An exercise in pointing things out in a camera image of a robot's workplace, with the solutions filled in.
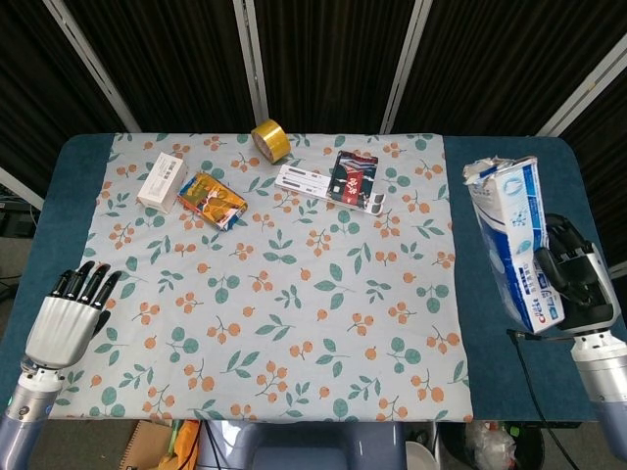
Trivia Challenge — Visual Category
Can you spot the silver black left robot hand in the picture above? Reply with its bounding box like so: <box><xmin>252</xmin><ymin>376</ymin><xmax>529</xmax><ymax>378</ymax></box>
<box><xmin>24</xmin><ymin>260</ymin><xmax>123</xmax><ymax>369</ymax></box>

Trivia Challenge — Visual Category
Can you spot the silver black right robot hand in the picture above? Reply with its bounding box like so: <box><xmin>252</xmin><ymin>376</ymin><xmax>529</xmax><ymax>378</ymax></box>
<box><xmin>533</xmin><ymin>213</ymin><xmax>621</xmax><ymax>339</ymax></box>

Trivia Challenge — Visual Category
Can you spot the blue white toothpaste box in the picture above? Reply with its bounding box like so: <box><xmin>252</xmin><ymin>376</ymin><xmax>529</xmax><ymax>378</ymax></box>
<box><xmin>462</xmin><ymin>155</ymin><xmax>569</xmax><ymax>335</ymax></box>

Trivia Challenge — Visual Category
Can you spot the teal blue table cover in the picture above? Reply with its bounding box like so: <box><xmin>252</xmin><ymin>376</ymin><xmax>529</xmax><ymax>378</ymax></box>
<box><xmin>0</xmin><ymin>132</ymin><xmax>627</xmax><ymax>425</ymax></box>

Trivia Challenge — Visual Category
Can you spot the orange bag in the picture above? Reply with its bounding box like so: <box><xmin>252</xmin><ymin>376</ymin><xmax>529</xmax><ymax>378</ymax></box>
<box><xmin>164</xmin><ymin>419</ymin><xmax>202</xmax><ymax>470</ymax></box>

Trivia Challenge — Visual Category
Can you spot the small white carton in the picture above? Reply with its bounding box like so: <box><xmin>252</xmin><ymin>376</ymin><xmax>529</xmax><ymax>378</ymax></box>
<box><xmin>136</xmin><ymin>152</ymin><xmax>190</xmax><ymax>214</ymax></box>

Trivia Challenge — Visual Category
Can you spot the black bin with plastic bag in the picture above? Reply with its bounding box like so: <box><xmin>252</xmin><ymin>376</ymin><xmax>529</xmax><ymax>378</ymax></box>
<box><xmin>440</xmin><ymin>420</ymin><xmax>546</xmax><ymax>470</ymax></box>

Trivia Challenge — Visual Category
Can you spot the orange yellow blue carton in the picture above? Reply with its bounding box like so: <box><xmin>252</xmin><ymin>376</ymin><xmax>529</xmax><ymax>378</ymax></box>
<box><xmin>175</xmin><ymin>171</ymin><xmax>248</xmax><ymax>234</ymax></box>

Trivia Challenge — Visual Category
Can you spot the floral fruit print tablecloth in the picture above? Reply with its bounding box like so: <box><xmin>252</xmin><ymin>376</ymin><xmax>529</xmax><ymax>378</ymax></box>
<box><xmin>42</xmin><ymin>131</ymin><xmax>475</xmax><ymax>425</ymax></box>

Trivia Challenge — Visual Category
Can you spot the white bucket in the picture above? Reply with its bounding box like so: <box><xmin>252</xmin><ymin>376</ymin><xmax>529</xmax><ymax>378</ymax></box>
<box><xmin>405</xmin><ymin>439</ymin><xmax>440</xmax><ymax>470</ymax></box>

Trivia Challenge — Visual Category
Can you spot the dark pack with red label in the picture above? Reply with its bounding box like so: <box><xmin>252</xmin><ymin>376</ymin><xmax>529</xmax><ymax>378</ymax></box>
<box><xmin>328</xmin><ymin>150</ymin><xmax>379</xmax><ymax>207</ymax></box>

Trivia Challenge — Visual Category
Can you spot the blue grey robot torso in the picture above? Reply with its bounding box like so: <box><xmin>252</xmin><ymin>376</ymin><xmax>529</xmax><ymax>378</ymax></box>
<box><xmin>195</xmin><ymin>419</ymin><xmax>408</xmax><ymax>470</ymax></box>

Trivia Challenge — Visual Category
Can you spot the white flat toothbrush pack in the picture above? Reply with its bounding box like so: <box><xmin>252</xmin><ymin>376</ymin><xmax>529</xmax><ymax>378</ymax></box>
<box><xmin>273</xmin><ymin>164</ymin><xmax>387</xmax><ymax>216</ymax></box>

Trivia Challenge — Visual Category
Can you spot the yellow packing tape roll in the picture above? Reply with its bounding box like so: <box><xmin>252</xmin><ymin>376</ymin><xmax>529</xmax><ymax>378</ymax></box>
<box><xmin>250</xmin><ymin>117</ymin><xmax>292</xmax><ymax>164</ymax></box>

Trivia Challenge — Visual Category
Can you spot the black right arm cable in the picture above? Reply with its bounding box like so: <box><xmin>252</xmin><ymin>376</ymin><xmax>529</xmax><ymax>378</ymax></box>
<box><xmin>506</xmin><ymin>328</ymin><xmax>582</xmax><ymax>470</ymax></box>

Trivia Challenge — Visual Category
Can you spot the white partition frame post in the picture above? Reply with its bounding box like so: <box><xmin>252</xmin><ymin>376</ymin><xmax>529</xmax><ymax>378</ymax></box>
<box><xmin>379</xmin><ymin>0</ymin><xmax>435</xmax><ymax>135</ymax></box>
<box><xmin>536</xmin><ymin>28</ymin><xmax>627</xmax><ymax>138</ymax></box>
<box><xmin>0</xmin><ymin>164</ymin><xmax>46</xmax><ymax>212</ymax></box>
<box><xmin>232</xmin><ymin>0</ymin><xmax>271</xmax><ymax>129</ymax></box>
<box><xmin>41</xmin><ymin>0</ymin><xmax>143</xmax><ymax>134</ymax></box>

